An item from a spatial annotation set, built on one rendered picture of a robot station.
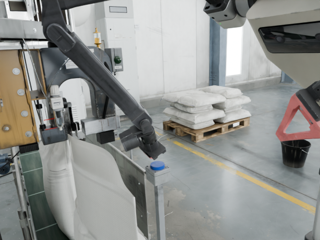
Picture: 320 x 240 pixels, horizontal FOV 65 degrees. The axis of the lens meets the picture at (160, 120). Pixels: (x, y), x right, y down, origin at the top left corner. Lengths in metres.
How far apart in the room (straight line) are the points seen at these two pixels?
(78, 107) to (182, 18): 3.50
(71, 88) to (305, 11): 3.40
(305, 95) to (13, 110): 0.83
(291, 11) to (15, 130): 0.86
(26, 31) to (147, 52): 4.92
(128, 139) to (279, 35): 0.55
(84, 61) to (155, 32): 5.11
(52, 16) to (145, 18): 5.07
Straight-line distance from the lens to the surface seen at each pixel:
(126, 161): 1.43
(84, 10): 4.17
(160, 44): 5.87
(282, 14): 0.66
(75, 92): 3.79
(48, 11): 0.69
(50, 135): 0.96
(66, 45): 0.69
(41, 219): 1.73
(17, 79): 0.93
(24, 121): 0.95
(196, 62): 6.51
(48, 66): 0.93
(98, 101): 0.99
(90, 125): 0.99
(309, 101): 0.38
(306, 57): 0.72
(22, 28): 0.85
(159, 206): 1.15
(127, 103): 0.80
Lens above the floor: 1.32
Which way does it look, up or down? 16 degrees down
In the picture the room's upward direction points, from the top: 3 degrees counter-clockwise
